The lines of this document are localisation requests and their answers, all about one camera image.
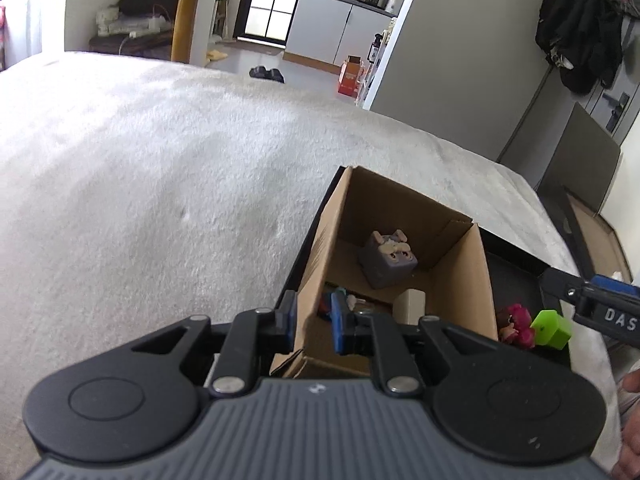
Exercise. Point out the green house-shaped toy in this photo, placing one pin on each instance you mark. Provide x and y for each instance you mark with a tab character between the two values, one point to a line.
552	330

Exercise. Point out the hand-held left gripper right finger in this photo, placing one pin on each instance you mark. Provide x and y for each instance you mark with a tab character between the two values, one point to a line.
339	322

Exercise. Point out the grey cube cat toy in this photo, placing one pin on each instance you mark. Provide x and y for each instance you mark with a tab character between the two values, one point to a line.
387	260

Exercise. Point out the round gold-rimmed table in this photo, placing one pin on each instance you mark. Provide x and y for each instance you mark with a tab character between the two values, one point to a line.
185	10

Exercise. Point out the red carton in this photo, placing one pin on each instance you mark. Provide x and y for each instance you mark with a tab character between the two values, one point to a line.
350	77

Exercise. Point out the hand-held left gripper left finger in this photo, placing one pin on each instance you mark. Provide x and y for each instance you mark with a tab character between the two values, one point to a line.
289	322

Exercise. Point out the dark grey panel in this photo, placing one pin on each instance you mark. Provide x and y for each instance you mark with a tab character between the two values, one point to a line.
580	160

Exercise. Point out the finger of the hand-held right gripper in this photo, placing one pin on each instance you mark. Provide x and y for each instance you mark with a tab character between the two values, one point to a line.
612	284
560	282

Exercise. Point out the brown cardboard box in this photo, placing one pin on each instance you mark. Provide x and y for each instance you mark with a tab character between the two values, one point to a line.
462	275

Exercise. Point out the beige block toy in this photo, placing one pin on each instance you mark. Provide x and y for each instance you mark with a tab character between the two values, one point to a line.
410	305

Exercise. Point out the black framed glass door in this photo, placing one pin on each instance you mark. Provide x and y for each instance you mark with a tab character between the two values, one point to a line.
265	15

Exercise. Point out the dark brown chest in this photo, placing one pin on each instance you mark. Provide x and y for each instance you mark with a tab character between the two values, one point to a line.
130	44

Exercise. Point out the grey door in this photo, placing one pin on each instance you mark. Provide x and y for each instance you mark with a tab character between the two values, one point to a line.
627	80

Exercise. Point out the white power strip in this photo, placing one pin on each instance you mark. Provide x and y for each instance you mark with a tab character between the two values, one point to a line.
125	20

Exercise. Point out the person's right hand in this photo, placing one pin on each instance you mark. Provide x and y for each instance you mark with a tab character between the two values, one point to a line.
631	382

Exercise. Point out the white kitchen base cabinet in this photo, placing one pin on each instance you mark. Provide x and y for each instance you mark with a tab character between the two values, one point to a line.
340	25

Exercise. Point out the pink-haired doll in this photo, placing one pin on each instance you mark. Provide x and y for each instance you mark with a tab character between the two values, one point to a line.
517	322

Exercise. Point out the black jacket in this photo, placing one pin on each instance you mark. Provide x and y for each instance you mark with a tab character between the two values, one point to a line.
580	30

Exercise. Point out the black tray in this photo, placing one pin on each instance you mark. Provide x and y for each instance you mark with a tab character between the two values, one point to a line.
515	280

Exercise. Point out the yellow slippers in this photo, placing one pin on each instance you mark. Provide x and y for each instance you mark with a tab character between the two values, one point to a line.
217	54

